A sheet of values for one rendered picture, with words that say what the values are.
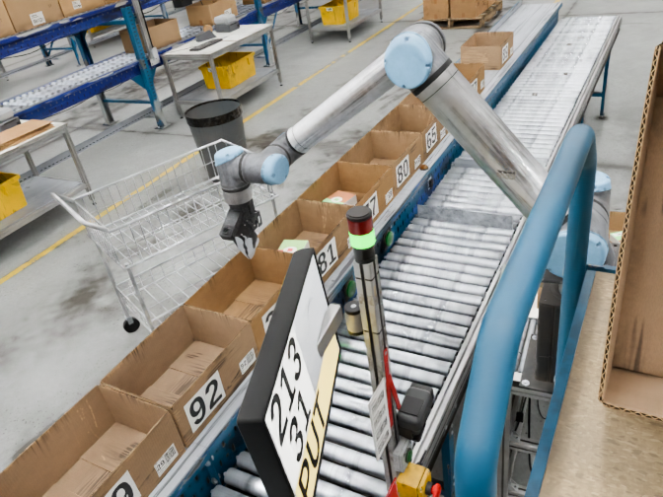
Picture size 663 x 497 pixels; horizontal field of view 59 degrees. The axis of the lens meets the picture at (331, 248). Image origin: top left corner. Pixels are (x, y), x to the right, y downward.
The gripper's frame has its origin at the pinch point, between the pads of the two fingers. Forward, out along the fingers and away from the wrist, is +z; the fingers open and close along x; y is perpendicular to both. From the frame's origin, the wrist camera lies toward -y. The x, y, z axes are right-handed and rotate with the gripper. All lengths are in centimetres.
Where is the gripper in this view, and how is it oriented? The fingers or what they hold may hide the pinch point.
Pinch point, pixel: (248, 256)
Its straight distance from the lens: 195.7
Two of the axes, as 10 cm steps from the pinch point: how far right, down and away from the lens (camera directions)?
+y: 3.5, -5.3, 7.7
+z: 1.2, 8.5, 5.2
